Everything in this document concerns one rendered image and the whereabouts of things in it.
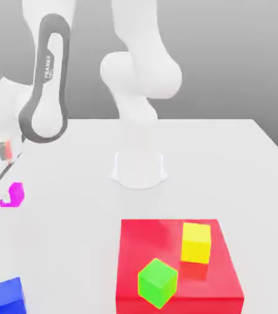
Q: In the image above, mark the small magenta cube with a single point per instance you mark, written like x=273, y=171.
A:
x=16, y=193

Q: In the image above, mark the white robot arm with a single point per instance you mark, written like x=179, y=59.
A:
x=139, y=73

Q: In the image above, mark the small blue cube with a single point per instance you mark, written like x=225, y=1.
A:
x=5, y=296

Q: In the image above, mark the small green cube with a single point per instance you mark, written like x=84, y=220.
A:
x=157, y=282

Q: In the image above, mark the small yellow cube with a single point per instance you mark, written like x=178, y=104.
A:
x=195, y=245

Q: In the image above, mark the large red box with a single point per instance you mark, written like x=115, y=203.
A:
x=141, y=245

